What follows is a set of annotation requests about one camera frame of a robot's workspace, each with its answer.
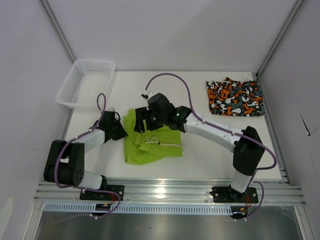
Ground orange camouflage shorts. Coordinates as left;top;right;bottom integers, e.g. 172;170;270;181
205;77;265;117

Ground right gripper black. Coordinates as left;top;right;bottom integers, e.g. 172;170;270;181
134;107;166;135

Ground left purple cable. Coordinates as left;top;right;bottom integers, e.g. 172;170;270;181
54;93;122;221

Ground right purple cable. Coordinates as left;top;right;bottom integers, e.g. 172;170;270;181
144;73;278;222

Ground aluminium corner post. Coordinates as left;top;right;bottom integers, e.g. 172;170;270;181
255;0;307;80
38;0;77;63

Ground white plastic basket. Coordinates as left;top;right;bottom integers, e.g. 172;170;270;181
55;58;116;111

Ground purple cable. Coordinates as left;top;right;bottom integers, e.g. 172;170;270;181
54;93;122;221
144;73;278;222

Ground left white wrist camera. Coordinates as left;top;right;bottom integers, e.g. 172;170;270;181
105;107;116;113

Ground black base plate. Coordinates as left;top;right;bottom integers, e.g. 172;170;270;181
79;184;125;201
209;186;259;204

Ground lime green shorts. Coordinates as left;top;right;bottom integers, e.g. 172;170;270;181
123;109;183;165

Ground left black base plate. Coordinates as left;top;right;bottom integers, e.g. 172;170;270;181
79;184;125;201

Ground white slotted cable duct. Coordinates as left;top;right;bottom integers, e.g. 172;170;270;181
43;202;232;216

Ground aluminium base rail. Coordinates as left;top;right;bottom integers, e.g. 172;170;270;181
33;178;306;206

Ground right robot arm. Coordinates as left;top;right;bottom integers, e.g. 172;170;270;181
134;92;265;202

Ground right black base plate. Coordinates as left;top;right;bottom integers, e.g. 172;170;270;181
209;186;259;204

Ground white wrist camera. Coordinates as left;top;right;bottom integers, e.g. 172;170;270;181
105;107;116;113
141;90;157;101

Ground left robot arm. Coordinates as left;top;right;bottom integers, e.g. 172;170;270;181
43;108;128;200

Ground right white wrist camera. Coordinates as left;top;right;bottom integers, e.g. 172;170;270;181
141;90;157;101

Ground right aluminium side rail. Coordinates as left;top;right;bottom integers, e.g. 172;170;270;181
251;72;292;186

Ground left aluminium corner post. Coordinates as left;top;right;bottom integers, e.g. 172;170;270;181
38;0;77;63

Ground right aluminium corner post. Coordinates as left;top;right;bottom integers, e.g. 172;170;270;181
255;0;307;80

